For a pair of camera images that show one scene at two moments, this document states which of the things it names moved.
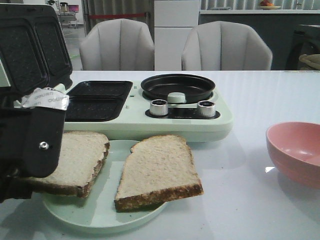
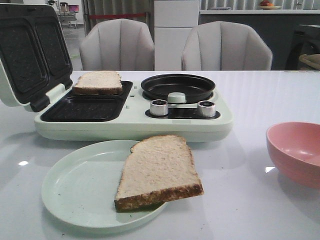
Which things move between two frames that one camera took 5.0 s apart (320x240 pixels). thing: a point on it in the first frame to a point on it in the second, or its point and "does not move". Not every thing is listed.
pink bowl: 294,148 does not move
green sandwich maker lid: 34,52 does not move
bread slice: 158,169 does not move
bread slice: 81,153 to 98,82
